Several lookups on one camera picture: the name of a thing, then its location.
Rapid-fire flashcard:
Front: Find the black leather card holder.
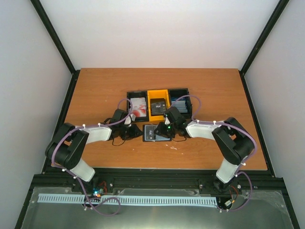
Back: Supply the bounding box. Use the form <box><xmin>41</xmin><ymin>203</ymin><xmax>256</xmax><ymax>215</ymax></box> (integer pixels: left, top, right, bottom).
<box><xmin>142</xmin><ymin>125</ymin><xmax>172</xmax><ymax>142</ymax></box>

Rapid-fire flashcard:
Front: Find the dark card stack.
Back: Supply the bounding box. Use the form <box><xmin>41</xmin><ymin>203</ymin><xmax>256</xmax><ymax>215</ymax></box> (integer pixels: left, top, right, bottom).
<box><xmin>150</xmin><ymin>98</ymin><xmax>167</xmax><ymax>116</ymax></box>

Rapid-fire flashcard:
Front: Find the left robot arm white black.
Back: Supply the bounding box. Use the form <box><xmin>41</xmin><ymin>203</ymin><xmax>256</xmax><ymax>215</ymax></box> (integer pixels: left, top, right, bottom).
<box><xmin>45</xmin><ymin>109</ymin><xmax>142</xmax><ymax>192</ymax></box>

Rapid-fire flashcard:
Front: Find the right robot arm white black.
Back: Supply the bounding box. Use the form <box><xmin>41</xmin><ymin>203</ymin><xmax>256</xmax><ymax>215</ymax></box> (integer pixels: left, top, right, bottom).
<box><xmin>154</xmin><ymin>107</ymin><xmax>257</xmax><ymax>193</ymax></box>

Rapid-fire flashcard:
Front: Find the red white card stack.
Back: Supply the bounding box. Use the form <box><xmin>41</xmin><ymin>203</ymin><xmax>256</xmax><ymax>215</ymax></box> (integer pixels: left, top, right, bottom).
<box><xmin>131</xmin><ymin>97</ymin><xmax>146</xmax><ymax>117</ymax></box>

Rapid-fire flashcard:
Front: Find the blue card stack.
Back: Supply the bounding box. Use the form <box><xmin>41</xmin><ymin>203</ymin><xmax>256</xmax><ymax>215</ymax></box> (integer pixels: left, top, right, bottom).
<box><xmin>171</xmin><ymin>97</ymin><xmax>188</xmax><ymax>114</ymax></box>

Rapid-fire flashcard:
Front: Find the black bin right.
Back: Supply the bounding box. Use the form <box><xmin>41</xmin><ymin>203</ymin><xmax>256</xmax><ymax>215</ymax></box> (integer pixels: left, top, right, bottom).
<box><xmin>168</xmin><ymin>88</ymin><xmax>193</xmax><ymax>119</ymax></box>

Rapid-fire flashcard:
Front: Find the yellow bin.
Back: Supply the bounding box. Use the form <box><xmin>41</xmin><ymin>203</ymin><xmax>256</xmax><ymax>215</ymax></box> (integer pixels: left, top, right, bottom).
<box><xmin>147</xmin><ymin>89</ymin><xmax>170</xmax><ymax>122</ymax></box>

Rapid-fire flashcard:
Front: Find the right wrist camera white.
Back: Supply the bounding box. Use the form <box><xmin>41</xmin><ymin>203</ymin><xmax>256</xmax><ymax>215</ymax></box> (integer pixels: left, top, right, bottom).
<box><xmin>164</xmin><ymin>117</ymin><xmax>171</xmax><ymax>125</ymax></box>

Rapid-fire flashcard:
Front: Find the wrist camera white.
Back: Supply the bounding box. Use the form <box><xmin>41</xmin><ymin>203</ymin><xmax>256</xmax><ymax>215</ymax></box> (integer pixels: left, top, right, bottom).
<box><xmin>124</xmin><ymin>114</ymin><xmax>136</xmax><ymax>125</ymax></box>
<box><xmin>164</xmin><ymin>117</ymin><xmax>171</xmax><ymax>125</ymax></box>

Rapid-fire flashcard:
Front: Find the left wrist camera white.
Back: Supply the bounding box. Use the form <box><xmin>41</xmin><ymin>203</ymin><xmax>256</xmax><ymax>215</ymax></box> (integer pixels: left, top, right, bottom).
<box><xmin>124</xmin><ymin>114</ymin><xmax>136</xmax><ymax>125</ymax></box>

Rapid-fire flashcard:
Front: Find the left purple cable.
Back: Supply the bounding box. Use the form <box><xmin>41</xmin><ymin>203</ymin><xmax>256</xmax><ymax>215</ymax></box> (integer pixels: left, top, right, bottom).
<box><xmin>51</xmin><ymin>98</ymin><xmax>133</xmax><ymax>175</ymax></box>

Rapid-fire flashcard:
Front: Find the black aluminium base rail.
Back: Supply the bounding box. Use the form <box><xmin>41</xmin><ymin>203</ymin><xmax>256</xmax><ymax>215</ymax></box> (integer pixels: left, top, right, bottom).
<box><xmin>29</xmin><ymin>168</ymin><xmax>288</xmax><ymax>197</ymax></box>

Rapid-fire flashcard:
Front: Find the light blue cable duct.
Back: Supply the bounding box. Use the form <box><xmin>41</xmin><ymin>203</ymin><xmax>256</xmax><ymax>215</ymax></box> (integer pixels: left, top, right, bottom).
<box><xmin>37</xmin><ymin>194</ymin><xmax>217</xmax><ymax>208</ymax></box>

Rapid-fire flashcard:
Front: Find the left black frame post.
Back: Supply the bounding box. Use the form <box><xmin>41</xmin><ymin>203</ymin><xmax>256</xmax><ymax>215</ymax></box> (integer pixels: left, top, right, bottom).
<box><xmin>30</xmin><ymin>0</ymin><xmax>77</xmax><ymax>74</ymax></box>

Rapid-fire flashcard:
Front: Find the black frame post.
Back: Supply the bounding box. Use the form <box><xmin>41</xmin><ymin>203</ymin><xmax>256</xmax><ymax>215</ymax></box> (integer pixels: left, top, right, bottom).
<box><xmin>30</xmin><ymin>0</ymin><xmax>77</xmax><ymax>74</ymax></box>
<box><xmin>239</xmin><ymin>0</ymin><xmax>290</xmax><ymax>74</ymax></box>

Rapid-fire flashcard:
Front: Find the right black frame post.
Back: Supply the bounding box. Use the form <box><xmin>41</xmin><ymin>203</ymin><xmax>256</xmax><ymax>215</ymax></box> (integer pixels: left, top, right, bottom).
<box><xmin>239</xmin><ymin>0</ymin><xmax>290</xmax><ymax>74</ymax></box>

